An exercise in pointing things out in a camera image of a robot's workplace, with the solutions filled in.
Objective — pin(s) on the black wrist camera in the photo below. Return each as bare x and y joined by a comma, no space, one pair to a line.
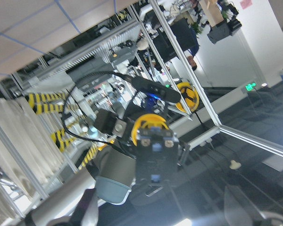
156,89

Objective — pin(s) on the yellow push button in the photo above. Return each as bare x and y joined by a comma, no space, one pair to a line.
156,149

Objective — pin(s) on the yellow cable reel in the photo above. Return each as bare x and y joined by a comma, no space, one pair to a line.
190,95

